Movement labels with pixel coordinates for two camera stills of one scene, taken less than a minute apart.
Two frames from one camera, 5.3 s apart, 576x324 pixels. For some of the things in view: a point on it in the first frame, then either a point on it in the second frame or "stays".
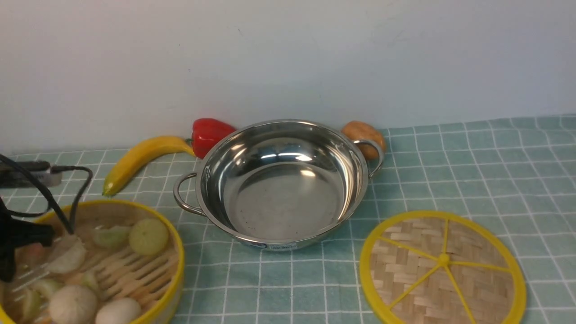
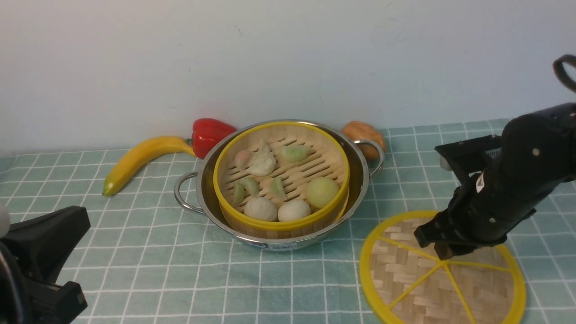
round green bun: (148, 236) → (321, 191)
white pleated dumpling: (73, 257) → (263, 161)
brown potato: (357, 130) stays
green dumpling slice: (89, 279) → (277, 191)
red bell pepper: (206, 133) stays
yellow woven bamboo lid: (441, 267) stays
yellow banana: (146, 149) stays
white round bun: (123, 310) → (294, 209)
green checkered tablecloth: (517, 174) stays
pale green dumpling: (113, 238) → (295, 153)
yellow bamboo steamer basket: (109, 262) → (281, 180)
